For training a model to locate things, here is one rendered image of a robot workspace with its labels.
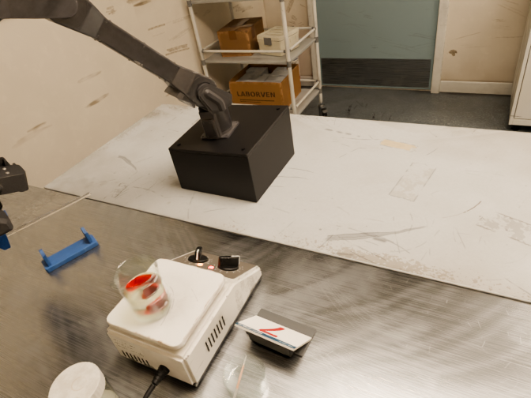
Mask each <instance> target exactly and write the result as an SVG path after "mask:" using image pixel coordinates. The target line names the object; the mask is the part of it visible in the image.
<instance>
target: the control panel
mask: <svg viewBox="0 0 531 398"><path fill-rule="evenodd" d="M194 253H195V251H194V252H191V253H188V254H186V255H183V256H181V257H178V258H176V259H174V260H172V261H176V262H179V263H183V264H185V265H191V266H194V267H197V268H203V269H206V270H209V271H212V272H218V273H220V274H222V275H223V276H224V277H227V278H230V279H235V278H236V277H238V276H240V275H242V274H244V273H245V272H247V271H249V270H250V269H252V268H253V267H255V266H256V265H252V264H248V263H244V262H241V261H240V262H239V269H238V270H235V271H224V270H220V269H218V258H219V256H216V255H212V254H209V253H203V252H202V255H205V256H207V258H208V259H209V260H208V261H207V262H204V263H202V264H203V265H198V264H199V263H194V262H190V261H188V257H189V256H190V255H194ZM209 266H213V268H209Z"/></svg>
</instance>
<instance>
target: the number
mask: <svg viewBox="0 0 531 398"><path fill-rule="evenodd" d="M240 323H241V324H243V325H246V326H248V327H251V328H253V329H256V330H258V331H259V332H263V333H265V334H267V335H269V336H272V337H274V338H277V339H279V340H282V341H284V342H285V343H288V344H291V345H293V346H296V345H297V344H300V343H301V342H303V341H304V340H306V339H308V338H307V337H305V336H302V335H300V334H298V333H296V332H293V331H290V330H288V329H285V328H282V327H280V326H278V325H275V324H273V323H270V322H268V321H265V320H263V319H261V318H259V317H253V318H251V319H248V320H246V321H242V322H240Z"/></svg>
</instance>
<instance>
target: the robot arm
mask: <svg viewBox="0 0 531 398"><path fill-rule="evenodd" d="M3 19H46V20H48V21H51V22H54V23H56V24H59V25H61V26H63V27H66V28H69V29H71V30H74V31H75V32H79V33H81V34H84V35H86V36H89V37H92V38H93V39H94V40H95V41H98V42H100V43H102V44H103V45H105V46H106V47H109V48H110V49H112V50H113V51H115V52H117V53H118V54H120V55H121V56H123V57H125V58H127V59H128V61H132V62H133V63H135V64H137V65H138V66H140V67H141V68H143V69H145V70H147V71H149V72H150V73H152V74H154V75H155V76H157V77H159V79H161V80H162V81H163V82H164V83H165V84H166V85H167V88H166V89H165V90H164V92H166V93H167V94H169V95H171V96H174V97H175V98H177V99H178V100H179V101H181V102H183V103H185V104H187V105H189V106H191V107H193V108H195V106H197V107H198V110H199V112H198V113H199V116H200V119H201V123H202V126H203V129H204V131H205V132H204V133H203V134H202V135H201V139H202V140H209V139H228V138H229V137H230V136H231V135H232V133H233V132H234V130H235V128H236V127H237V126H238V124H239V122H238V121H235V122H233V121H232V119H231V116H230V113H229V110H228V107H229V106H231V105H232V94H231V93H229V92H226V91H224V90H222V89H220V88H217V84H216V82H215V81H214V80H213V79H212V78H210V77H207V76H205V75H202V74H200V73H197V72H194V71H193V70H190V69H187V68H185V67H182V66H179V65H177V64H176V63H175V62H173V61H171V60H170V59H168V58H166V57H165V56H163V55H162V54H161V53H159V52H157V51H155V50H154V49H152V48H151V47H150V46H148V45H147V44H145V42H144V43H143V42H141V41H140V40H139V39H137V38H136V37H134V36H132V35H131V34H130V33H128V32H126V31H125V30H123V29H122V28H120V27H119V26H118V25H116V24H114V23H112V22H111V20H108V19H107V18H106V17H105V16H104V15H103V14H102V13H101V12H100V11H99V10H98V9H97V8H96V7H95V6H94V5H93V4H92V3H91V2H90V1H89V0H0V21H1V20H3ZM27 190H28V181H27V177H26V172H25V170H24V169H23V168H22V167H21V166H20V165H17V164H15V163H13V165H10V164H9V163H8V162H7V161H6V159H5V158H4V157H0V195H4V194H8V193H15V192H24V191H27ZM12 230H13V225H12V223H11V221H10V219H9V217H8V215H7V213H6V210H4V211H2V203H1V202H0V249H2V250H7V249H9V248H10V247H11V246H10V244H9V240H8V238H7V236H6V233H8V232H10V231H12Z"/></svg>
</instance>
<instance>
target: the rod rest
mask: <svg viewBox="0 0 531 398"><path fill-rule="evenodd" d="M81 230H82V232H83V234H84V236H85V237H84V238H83V239H81V240H79V241H77V242H75V243H74V244H72V245H70V246H67V247H66V248H65V249H63V250H60V251H58V252H57V253H55V254H53V255H51V256H50V257H47V256H46V254H45V253H44V252H43V250H42V249H40V250H39V252H40V254H41V256H42V258H43V260H42V261H41V263H42V264H43V266H44V268H45V270H46V271H47V272H48V273H49V272H52V271H54V270H56V269H57V268H59V267H61V266H62V265H64V264H66V263H68V262H69V261H72V260H73V259H74V258H76V257H79V256H81V255H82V254H83V253H86V252H87V251H89V250H91V249H93V248H94V247H96V246H98V245H99V243H98V242H97V241H96V239H95V238H94V237H93V236H92V235H89V233H88V232H87V231H86V230H85V229H84V227H81Z"/></svg>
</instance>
